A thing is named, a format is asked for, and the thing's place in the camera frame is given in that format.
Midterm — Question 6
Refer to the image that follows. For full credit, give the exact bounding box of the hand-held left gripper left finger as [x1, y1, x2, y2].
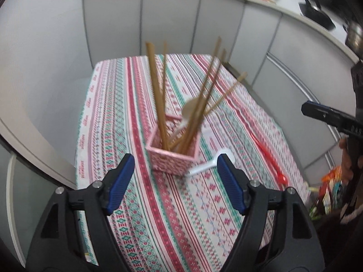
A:
[25, 153, 135, 272]

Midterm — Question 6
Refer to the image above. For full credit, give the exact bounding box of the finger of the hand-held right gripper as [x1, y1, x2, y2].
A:
[301, 100, 356, 132]

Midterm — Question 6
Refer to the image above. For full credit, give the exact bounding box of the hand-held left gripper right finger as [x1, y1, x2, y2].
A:
[217, 153, 325, 272]

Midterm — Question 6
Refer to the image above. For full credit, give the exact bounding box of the white plastic spoon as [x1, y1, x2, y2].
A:
[173, 97, 201, 143]
[186, 147, 235, 178]

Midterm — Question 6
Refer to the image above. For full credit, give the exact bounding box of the red plastic spoon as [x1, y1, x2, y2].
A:
[251, 132, 289, 188]

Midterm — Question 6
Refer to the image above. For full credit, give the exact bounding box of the pink lattice utensil holder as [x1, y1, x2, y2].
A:
[145, 114, 203, 175]

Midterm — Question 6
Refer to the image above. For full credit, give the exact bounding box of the bunch of wooden chopsticks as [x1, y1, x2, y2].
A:
[145, 36, 248, 154]

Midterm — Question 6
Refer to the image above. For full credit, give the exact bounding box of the person's right forearm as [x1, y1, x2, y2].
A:
[326, 201, 363, 272]

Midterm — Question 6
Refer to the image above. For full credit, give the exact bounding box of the person's right hand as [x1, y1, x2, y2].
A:
[338, 137, 354, 182]

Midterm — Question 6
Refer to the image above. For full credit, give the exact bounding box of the striped patterned tablecloth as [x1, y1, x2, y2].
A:
[74, 53, 310, 272]

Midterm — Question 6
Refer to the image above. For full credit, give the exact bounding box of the steel cooking pot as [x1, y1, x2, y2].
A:
[343, 20, 363, 54]

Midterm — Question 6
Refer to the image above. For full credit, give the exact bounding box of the orange snack packet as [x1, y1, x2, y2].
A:
[321, 166, 344, 194]

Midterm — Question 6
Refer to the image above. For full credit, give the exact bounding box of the teal snack packet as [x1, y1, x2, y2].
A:
[330, 181, 346, 205]

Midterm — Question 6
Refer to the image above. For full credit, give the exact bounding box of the black frying pan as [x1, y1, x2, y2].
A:
[296, 0, 337, 31]

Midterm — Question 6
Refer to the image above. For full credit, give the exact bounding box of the grey kitchen cabinet row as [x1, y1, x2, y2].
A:
[82, 0, 361, 183]

